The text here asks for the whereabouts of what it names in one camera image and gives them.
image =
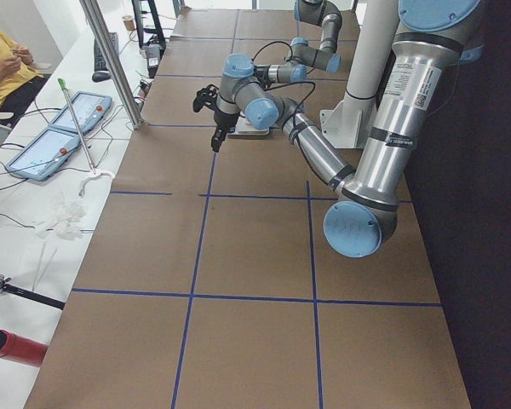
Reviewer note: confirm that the crumpled white tissue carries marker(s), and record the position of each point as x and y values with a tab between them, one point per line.
64	219

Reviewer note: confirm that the aluminium frame post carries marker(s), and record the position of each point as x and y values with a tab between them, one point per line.
98	26

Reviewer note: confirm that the silver digital kitchen scale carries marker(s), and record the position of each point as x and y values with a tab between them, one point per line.
245	129

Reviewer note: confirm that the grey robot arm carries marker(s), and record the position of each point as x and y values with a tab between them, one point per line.
324	14
360	148

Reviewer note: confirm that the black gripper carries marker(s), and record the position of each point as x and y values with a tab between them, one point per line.
261	72
222	119

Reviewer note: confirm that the red cylinder tube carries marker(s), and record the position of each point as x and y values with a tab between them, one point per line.
21	350

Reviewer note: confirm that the far blue teach pendant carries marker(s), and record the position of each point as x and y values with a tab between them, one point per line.
90	109

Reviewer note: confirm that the blue teach pendant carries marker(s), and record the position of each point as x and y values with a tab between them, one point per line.
44	155
90	109

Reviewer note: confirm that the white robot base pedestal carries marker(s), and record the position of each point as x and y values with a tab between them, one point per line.
349	123

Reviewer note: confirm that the person in yellow shirt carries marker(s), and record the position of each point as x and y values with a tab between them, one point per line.
20	83

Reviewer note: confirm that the black computer mouse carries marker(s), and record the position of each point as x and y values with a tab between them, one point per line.
100	76

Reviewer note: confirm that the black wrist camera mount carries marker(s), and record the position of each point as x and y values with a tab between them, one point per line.
206	97

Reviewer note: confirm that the black tripod rod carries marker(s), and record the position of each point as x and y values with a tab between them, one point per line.
6	287

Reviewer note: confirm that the near blue teach pendant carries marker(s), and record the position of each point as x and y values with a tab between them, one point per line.
44	155

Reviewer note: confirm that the green tipped metal rod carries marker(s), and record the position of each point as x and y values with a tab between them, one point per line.
65	91

